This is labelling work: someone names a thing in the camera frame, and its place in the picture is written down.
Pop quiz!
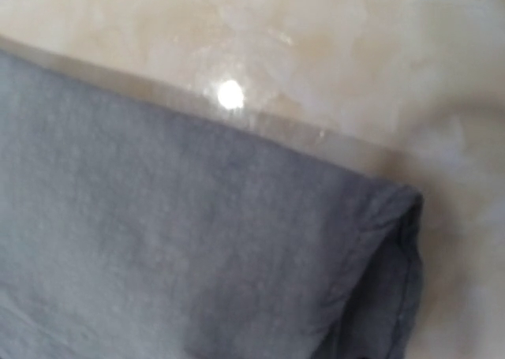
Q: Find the grey long sleeve shirt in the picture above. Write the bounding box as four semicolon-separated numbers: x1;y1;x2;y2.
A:
1;54;423;358

